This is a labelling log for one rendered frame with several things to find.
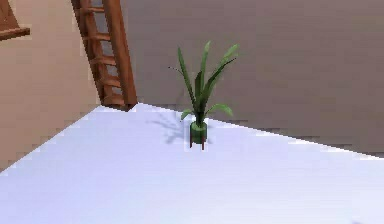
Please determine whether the brown wooden wall shelf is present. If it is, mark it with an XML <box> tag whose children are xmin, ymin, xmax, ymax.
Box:
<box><xmin>0</xmin><ymin>0</ymin><xmax>31</xmax><ymax>42</ymax></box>

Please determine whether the brown wooden ladder shelf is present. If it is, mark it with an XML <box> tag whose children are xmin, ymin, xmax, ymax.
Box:
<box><xmin>70</xmin><ymin>0</ymin><xmax>139</xmax><ymax>112</ymax></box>

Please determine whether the green house plant in pot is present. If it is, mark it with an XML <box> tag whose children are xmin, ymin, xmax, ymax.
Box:
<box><xmin>168</xmin><ymin>40</ymin><xmax>240</xmax><ymax>151</ymax></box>

